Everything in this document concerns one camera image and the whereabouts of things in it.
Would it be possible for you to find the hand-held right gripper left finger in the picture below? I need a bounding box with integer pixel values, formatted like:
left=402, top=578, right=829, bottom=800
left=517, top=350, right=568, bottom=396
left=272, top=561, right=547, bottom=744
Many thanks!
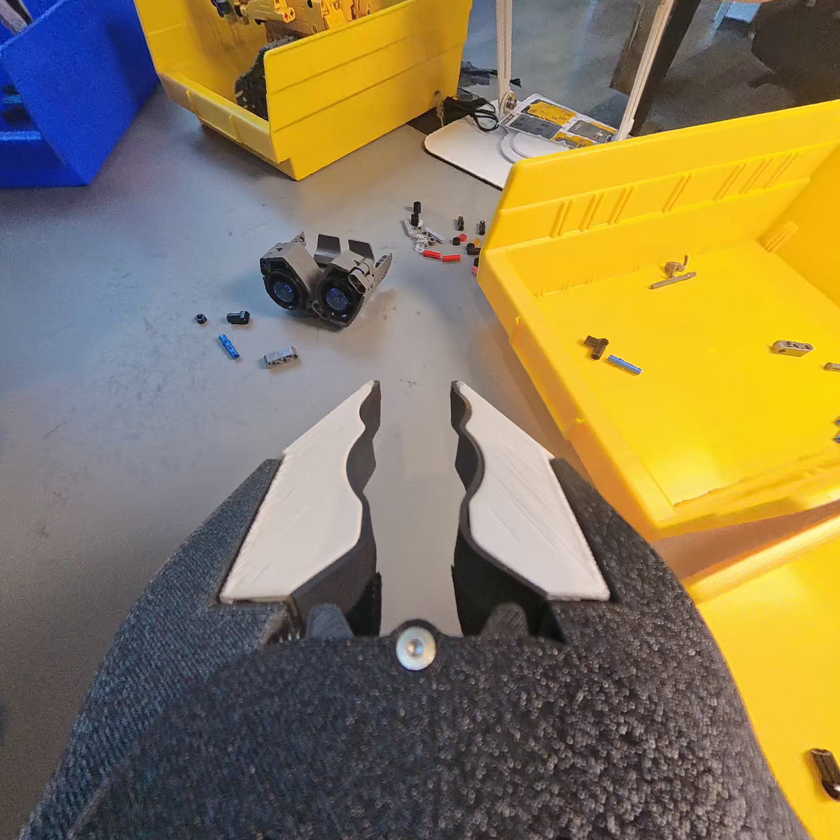
left=218, top=381, right=382, bottom=635

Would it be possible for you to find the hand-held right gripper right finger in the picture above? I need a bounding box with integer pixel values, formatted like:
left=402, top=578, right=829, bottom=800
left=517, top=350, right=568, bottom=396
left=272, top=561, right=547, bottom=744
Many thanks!
left=451, top=381, right=611, bottom=637

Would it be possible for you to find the yellow open-front storage bin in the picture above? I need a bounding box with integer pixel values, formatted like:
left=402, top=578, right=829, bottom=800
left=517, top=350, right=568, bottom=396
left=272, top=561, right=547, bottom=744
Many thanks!
left=477, top=98, right=840, bottom=542

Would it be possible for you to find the grey toy brick engine assembly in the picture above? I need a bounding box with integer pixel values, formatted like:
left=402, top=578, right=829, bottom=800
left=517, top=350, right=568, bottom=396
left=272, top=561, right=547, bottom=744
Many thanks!
left=308, top=239, right=395, bottom=329

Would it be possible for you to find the blue storage bin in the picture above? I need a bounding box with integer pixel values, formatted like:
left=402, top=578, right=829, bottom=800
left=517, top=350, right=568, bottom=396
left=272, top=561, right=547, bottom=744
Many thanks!
left=0, top=0, right=160, bottom=189

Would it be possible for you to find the grey desk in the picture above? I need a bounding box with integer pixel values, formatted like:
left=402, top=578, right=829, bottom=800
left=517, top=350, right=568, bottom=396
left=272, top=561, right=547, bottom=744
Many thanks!
left=0, top=59, right=840, bottom=840

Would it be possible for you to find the pile of small brick parts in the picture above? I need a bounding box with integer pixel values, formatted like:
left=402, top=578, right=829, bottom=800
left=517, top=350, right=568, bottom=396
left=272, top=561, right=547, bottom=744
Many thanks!
left=402, top=200, right=490, bottom=277

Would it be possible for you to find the white round disc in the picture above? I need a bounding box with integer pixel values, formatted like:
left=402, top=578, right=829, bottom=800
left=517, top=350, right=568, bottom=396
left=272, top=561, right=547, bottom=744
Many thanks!
left=500, top=128, right=572, bottom=165

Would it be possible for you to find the black brick beam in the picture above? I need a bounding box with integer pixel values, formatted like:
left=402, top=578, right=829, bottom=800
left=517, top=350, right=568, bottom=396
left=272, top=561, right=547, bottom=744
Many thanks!
left=809, top=748, right=840, bottom=802

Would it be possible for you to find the white rounded flat plate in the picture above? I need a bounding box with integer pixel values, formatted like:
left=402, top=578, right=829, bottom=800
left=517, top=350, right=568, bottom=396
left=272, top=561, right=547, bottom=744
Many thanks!
left=424, top=118, right=526, bottom=190

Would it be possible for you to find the yellow black sticker sheet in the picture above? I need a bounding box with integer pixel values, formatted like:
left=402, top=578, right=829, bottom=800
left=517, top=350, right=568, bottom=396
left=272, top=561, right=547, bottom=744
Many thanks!
left=502, top=94, right=618, bottom=148

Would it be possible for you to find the yellow storage bin with ledge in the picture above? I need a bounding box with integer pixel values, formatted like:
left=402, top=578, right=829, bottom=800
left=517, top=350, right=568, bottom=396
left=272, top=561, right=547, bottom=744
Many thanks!
left=134, top=0, right=473, bottom=181

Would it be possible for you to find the wooden table leg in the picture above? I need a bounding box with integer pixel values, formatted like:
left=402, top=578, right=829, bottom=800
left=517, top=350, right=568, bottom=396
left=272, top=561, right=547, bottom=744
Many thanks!
left=610, top=0, right=700, bottom=135

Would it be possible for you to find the white wooden book stand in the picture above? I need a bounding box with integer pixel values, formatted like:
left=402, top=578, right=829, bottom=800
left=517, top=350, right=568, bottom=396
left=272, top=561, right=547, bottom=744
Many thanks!
left=495, top=0, right=677, bottom=142

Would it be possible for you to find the black office chair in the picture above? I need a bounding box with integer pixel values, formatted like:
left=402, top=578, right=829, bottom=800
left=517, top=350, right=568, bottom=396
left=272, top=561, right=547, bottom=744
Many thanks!
left=748, top=0, right=840, bottom=106

